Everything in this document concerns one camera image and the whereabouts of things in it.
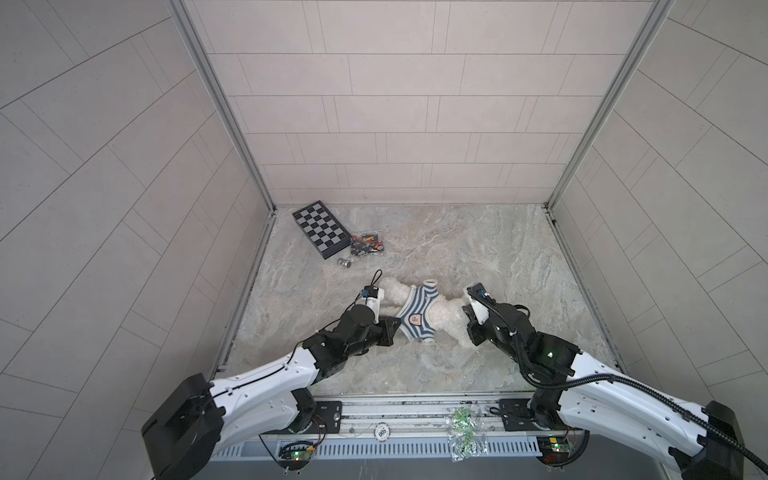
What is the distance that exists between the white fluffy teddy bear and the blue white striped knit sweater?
0.5 inches

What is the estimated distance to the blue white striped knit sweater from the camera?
773mm

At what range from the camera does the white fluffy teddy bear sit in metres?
0.77

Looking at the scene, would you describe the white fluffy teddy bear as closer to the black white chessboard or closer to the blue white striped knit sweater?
the blue white striped knit sweater

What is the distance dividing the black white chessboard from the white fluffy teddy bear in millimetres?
278

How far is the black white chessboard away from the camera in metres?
1.03

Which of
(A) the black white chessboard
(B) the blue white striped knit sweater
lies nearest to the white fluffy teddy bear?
(B) the blue white striped knit sweater
